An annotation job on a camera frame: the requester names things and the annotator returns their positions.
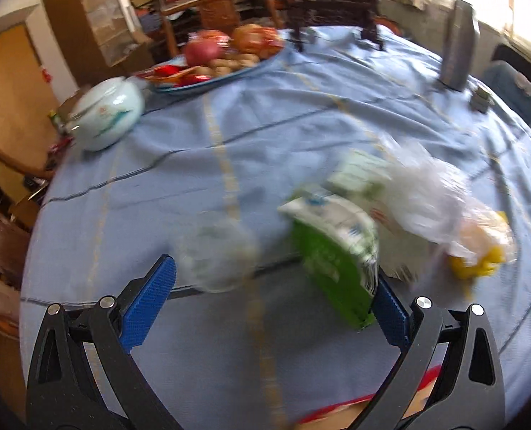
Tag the orange bread packet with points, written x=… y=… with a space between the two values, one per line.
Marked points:
x=256 y=39

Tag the carved wooden chair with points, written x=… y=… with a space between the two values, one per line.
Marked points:
x=10 y=161

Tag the blue chair cushion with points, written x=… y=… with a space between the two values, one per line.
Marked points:
x=511 y=94

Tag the steel bottle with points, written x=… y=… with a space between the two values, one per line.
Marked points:
x=460 y=45

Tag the pale green ceramic jar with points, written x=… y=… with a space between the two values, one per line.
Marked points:
x=106 y=114

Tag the wooden armchair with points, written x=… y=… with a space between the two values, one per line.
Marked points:
x=216 y=11

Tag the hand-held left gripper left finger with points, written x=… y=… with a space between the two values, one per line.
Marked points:
x=151 y=300

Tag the pile of brown nuts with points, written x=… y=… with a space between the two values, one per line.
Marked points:
x=229 y=65

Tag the blue fruit plate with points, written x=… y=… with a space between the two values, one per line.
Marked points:
x=256 y=67

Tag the white green box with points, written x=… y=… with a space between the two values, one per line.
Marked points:
x=359 y=174

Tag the black office chair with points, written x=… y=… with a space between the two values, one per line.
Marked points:
x=511 y=53

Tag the green white packet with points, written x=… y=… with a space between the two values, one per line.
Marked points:
x=332 y=268

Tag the clear glass cup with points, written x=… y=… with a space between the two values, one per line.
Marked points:
x=216 y=251

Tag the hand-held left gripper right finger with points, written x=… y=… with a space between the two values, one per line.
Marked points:
x=390 y=318

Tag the clear plastic bag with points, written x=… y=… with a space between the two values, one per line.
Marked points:
x=426 y=192

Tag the glass front wooden cabinet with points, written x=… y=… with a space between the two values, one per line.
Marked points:
x=95 y=22

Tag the red apple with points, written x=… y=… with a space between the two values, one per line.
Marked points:
x=202 y=52

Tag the yellow plastic item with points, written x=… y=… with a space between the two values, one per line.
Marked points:
x=475 y=264

